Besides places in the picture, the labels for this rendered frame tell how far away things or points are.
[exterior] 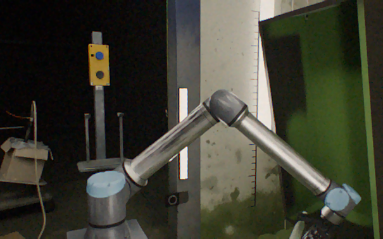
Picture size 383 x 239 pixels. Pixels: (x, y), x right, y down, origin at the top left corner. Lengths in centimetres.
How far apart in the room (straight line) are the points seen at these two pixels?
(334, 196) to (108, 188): 87
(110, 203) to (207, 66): 124
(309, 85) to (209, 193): 103
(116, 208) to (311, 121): 130
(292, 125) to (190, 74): 75
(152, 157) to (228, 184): 109
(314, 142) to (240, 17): 102
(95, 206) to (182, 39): 124
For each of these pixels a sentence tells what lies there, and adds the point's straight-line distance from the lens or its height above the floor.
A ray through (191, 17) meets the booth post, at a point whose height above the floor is 175.
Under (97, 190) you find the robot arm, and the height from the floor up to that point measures 88.
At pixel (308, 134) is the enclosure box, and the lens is 203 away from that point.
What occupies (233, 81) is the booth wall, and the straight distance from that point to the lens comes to 224.
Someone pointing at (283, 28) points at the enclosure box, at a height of 161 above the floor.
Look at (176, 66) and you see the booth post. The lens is 204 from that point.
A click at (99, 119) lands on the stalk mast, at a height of 106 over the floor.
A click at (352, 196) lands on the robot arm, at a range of 148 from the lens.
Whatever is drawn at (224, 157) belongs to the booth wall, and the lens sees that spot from 226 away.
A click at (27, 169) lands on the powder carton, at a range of 342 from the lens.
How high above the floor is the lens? 127
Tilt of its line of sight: 6 degrees down
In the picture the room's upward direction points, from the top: straight up
